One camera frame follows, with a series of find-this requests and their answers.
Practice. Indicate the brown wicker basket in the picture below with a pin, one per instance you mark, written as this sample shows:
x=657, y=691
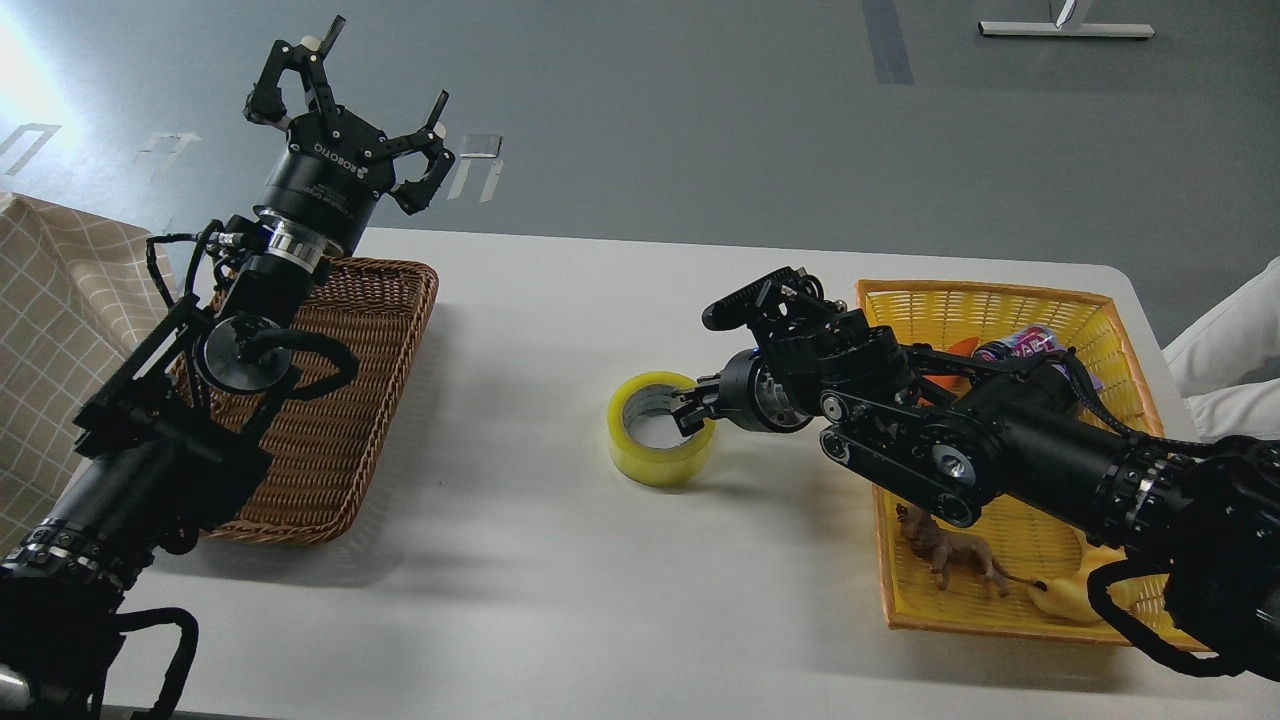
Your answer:
x=325, y=451

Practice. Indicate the grey metal stand base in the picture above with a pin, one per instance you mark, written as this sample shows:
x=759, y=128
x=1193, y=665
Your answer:
x=1070, y=21

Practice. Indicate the orange toy carrot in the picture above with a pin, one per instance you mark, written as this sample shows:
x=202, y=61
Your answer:
x=962, y=348

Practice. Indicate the small pink black can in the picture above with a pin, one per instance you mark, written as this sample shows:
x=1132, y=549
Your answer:
x=1031, y=340

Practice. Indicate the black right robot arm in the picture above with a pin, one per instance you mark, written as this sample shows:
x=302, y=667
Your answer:
x=1197, y=590

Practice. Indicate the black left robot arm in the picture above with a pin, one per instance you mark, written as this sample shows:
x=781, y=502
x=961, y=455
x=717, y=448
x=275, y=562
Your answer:
x=174, y=437

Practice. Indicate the beige checkered cloth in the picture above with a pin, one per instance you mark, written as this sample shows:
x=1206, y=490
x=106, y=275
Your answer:
x=76, y=298

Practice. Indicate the brown toy lion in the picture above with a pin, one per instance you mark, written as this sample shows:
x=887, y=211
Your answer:
x=943, y=548

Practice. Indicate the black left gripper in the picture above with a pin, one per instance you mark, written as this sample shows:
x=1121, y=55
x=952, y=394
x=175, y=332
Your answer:
x=325, y=185

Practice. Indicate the yellow toy croissant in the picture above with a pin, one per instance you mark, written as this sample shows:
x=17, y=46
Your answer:
x=1068, y=597

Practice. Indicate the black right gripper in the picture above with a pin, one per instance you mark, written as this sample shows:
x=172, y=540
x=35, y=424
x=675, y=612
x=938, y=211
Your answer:
x=744, y=392

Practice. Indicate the white clothed person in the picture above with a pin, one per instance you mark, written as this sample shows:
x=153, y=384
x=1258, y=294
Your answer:
x=1210, y=360

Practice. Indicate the yellow tape roll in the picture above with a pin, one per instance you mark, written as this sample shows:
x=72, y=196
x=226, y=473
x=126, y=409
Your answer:
x=643, y=439

